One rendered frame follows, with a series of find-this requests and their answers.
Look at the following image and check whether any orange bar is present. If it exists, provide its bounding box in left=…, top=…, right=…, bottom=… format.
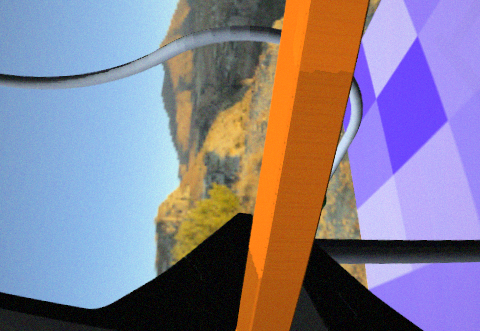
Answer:
left=236, top=0, right=371, bottom=331

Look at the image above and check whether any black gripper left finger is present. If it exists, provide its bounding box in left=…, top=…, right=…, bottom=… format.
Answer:
left=0, top=212, right=253, bottom=331

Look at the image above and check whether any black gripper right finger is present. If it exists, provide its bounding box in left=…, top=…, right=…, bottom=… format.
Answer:
left=291, top=242, right=423, bottom=331

